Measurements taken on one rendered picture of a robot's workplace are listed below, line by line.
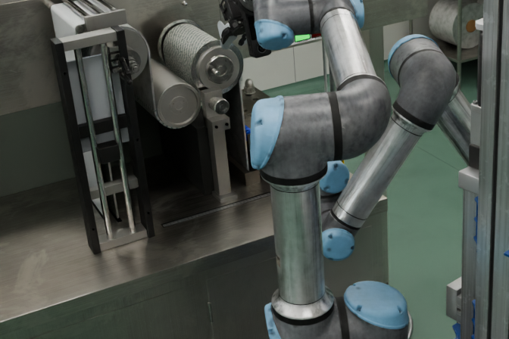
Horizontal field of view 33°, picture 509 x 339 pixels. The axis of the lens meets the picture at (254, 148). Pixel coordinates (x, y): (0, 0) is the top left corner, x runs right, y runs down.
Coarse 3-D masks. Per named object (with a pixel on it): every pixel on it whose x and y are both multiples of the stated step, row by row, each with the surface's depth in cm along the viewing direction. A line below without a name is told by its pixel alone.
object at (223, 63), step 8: (216, 56) 222; (224, 56) 222; (208, 64) 221; (216, 64) 222; (224, 64) 223; (232, 64) 224; (208, 72) 222; (224, 72) 224; (232, 72) 225; (216, 80) 223; (224, 80) 224
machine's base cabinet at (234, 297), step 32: (256, 256) 218; (352, 256) 231; (160, 288) 208; (192, 288) 212; (224, 288) 216; (256, 288) 221; (64, 320) 200; (96, 320) 203; (128, 320) 207; (160, 320) 211; (192, 320) 215; (224, 320) 220; (256, 320) 224
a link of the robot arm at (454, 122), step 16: (400, 48) 186; (416, 48) 181; (432, 48) 180; (400, 64) 181; (464, 96) 191; (448, 112) 188; (464, 112) 189; (448, 128) 191; (464, 128) 190; (464, 144) 192; (464, 160) 197
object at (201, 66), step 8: (216, 48) 221; (208, 56) 221; (232, 56) 224; (200, 64) 221; (200, 72) 222; (200, 80) 223; (208, 80) 224; (232, 80) 227; (208, 88) 224; (224, 88) 226
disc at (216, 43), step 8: (216, 40) 222; (200, 48) 221; (208, 48) 222; (232, 48) 224; (200, 56) 221; (240, 56) 226; (192, 64) 221; (240, 64) 227; (192, 72) 222; (240, 72) 228; (200, 88) 224; (232, 88) 228
